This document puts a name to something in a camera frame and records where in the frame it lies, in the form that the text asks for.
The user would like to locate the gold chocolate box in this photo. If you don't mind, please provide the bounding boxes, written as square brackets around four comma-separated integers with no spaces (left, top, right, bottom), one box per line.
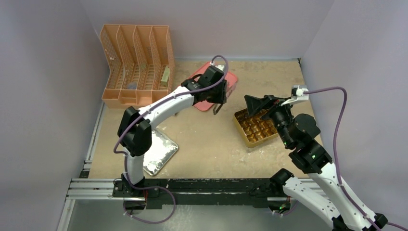
[233,109,279,148]

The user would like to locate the pink tongs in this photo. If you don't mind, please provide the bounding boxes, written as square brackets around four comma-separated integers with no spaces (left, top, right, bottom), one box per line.
[226,85,234,98]

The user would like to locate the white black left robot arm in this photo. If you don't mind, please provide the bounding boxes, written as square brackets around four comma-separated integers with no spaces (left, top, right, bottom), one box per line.
[114,64,229,197]

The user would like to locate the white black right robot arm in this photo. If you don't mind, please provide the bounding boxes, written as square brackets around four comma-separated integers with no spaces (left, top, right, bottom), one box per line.
[244,95,388,231]

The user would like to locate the pink plastic tray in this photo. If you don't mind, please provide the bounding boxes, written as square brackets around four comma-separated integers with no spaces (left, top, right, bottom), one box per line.
[191,61,238,111]

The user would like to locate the green eraser block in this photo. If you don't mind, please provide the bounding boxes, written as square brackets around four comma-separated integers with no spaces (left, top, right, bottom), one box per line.
[160,65,170,87]

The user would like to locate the silver foil tray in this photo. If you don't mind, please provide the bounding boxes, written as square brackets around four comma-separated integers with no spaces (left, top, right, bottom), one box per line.
[143,130,179,176]

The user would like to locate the orange plastic file organizer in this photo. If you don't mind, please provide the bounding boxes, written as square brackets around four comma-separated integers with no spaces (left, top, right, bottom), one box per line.
[100,24,175,109]

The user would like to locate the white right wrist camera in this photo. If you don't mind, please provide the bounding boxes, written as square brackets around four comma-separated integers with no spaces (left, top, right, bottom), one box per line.
[281,85,309,106]

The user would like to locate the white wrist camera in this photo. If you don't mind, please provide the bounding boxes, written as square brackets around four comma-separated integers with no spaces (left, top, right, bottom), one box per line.
[210,63,225,72]
[281,85,309,106]

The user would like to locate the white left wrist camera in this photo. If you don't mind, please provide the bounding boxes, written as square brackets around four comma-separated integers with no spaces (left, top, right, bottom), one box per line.
[210,63,225,72]

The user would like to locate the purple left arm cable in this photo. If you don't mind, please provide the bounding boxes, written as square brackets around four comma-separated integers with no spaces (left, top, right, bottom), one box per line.
[114,55,230,224]

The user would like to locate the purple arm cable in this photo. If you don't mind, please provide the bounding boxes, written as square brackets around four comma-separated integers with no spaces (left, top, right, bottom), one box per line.
[114,55,230,224]
[303,87,408,231]

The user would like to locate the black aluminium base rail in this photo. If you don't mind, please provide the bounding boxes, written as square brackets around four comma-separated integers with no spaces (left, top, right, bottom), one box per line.
[65,178,322,211]

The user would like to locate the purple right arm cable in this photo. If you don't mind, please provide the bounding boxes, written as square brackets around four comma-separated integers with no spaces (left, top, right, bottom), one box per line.
[303,87,408,231]

